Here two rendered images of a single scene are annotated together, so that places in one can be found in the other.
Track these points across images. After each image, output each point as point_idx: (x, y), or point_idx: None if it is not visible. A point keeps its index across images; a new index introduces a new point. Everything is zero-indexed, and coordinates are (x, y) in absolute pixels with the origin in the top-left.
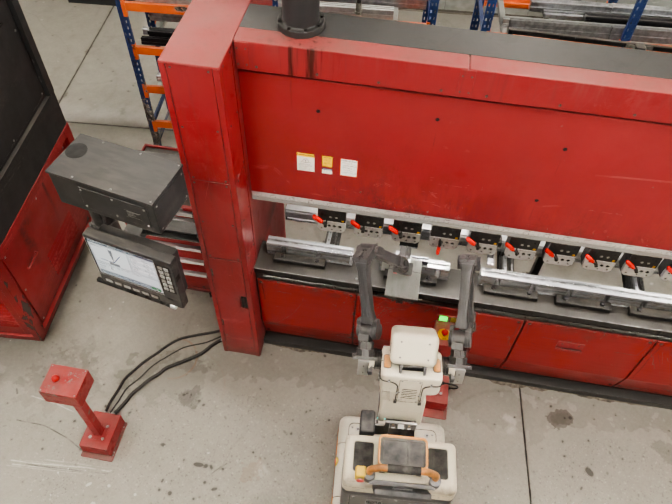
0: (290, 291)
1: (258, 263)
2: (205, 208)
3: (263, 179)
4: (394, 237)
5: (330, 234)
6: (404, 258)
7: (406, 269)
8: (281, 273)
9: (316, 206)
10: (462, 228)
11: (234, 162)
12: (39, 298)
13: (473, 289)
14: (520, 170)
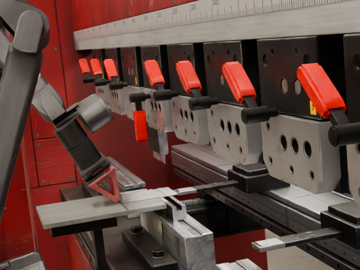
0: (75, 256)
1: (70, 187)
2: None
3: (72, 1)
4: (126, 106)
5: (188, 200)
6: (53, 94)
7: (59, 135)
8: (66, 201)
9: (91, 44)
10: (159, 41)
11: None
12: (20, 238)
13: (4, 121)
14: None
